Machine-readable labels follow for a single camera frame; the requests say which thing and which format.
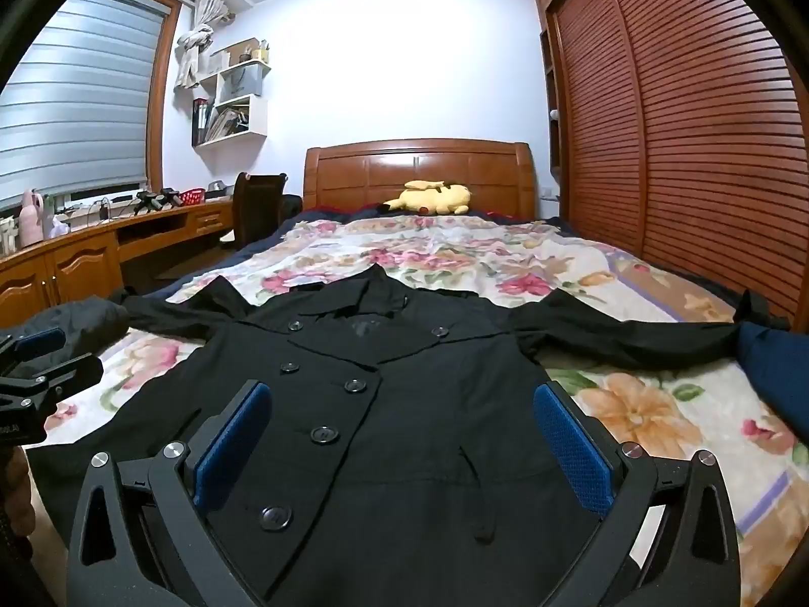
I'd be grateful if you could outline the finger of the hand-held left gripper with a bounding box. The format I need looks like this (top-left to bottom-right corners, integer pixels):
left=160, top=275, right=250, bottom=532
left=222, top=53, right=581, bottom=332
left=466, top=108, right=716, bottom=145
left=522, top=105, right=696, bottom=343
left=0, top=327, right=67, bottom=368
left=0, top=356, right=104, bottom=406

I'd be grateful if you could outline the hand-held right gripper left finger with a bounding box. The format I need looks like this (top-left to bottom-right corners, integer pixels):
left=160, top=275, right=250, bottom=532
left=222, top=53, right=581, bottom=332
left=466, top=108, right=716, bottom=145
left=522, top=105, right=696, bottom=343
left=66, top=379, right=279, bottom=607

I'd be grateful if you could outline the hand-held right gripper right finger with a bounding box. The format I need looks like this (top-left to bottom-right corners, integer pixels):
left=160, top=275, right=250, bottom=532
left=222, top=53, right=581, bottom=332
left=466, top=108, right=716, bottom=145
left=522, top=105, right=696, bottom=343
left=532, top=380, right=742, bottom=607

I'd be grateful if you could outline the black coat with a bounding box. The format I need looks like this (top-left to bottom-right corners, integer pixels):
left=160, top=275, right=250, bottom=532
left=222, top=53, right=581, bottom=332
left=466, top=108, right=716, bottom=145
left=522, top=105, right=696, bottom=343
left=47, top=264, right=794, bottom=607

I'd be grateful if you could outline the person's left hand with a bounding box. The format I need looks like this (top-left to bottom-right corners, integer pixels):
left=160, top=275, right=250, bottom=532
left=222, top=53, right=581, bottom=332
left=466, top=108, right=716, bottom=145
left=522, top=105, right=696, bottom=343
left=0, top=446, right=37, bottom=541

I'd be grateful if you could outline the dark padded jacket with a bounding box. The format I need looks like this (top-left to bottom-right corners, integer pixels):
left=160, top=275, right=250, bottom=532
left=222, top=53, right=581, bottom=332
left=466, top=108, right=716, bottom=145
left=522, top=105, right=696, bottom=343
left=6, top=302, right=130, bottom=355

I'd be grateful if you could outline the wooden desk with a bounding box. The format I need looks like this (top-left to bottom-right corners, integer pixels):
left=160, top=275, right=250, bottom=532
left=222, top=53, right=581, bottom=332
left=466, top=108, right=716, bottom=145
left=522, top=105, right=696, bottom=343
left=0, top=193, right=238, bottom=311

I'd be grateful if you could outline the pink bottle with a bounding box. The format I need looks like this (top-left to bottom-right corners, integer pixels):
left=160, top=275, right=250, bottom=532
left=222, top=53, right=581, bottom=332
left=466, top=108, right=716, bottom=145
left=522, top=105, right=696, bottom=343
left=22, top=188, right=45, bottom=244

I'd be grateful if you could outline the black device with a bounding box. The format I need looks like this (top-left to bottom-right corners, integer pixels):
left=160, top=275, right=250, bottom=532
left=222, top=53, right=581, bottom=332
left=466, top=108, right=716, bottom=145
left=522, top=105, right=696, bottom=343
left=134, top=188, right=182, bottom=213

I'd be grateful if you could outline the dark blue cloth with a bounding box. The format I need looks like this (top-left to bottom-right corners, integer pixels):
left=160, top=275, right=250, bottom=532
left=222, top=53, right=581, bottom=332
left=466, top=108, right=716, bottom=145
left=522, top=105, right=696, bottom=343
left=738, top=322, right=809, bottom=444

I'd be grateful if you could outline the floral bedspread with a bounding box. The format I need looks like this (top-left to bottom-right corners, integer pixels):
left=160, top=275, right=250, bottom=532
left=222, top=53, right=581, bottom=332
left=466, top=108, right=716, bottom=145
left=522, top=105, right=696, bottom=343
left=19, top=215, right=809, bottom=607

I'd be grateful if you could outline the dark wooden chair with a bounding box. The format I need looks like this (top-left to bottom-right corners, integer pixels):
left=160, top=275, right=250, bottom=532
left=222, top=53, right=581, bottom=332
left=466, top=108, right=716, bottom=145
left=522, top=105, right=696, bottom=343
left=218, top=172, right=288, bottom=250

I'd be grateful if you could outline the grey window blind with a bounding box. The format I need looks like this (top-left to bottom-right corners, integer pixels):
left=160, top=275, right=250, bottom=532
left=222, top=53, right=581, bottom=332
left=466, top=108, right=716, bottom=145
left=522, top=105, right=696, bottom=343
left=0, top=0, right=173, bottom=209

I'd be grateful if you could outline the yellow plush toy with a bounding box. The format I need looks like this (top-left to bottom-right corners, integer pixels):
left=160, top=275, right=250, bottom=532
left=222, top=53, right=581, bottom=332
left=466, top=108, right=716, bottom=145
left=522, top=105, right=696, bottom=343
left=381, top=180, right=474, bottom=216

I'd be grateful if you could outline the stack of papers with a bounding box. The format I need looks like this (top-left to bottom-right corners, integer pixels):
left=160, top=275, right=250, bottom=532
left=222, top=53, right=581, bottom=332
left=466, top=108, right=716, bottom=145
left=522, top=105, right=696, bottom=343
left=211, top=106, right=251, bottom=140

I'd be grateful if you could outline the wooden bed headboard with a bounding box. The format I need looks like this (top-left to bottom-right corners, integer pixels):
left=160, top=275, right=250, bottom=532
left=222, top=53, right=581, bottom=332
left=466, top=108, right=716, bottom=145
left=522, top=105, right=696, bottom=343
left=302, top=139, right=538, bottom=222

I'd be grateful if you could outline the wooden louvered wardrobe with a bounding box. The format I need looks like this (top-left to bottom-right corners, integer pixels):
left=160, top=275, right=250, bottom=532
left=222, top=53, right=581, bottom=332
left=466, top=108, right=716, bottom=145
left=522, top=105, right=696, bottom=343
left=532, top=0, right=809, bottom=330

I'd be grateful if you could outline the grey bag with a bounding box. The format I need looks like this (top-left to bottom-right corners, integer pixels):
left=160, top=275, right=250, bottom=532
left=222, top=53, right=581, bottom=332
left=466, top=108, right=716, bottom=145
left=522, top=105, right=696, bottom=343
left=224, top=66, right=257, bottom=100

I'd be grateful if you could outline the tied beige curtain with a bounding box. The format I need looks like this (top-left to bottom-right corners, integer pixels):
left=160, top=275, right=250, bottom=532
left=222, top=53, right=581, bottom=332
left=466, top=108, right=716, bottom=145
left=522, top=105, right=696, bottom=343
left=173, top=0, right=236, bottom=93

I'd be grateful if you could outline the wooden window frame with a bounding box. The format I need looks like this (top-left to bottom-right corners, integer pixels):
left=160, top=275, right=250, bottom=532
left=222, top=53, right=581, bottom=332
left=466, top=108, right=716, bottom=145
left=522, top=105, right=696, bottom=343
left=95, top=0, right=184, bottom=189

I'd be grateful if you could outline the white wall shelf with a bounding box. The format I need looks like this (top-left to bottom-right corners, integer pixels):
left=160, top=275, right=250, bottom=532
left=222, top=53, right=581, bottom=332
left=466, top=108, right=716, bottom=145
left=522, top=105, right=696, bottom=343
left=191, top=38, right=273, bottom=148

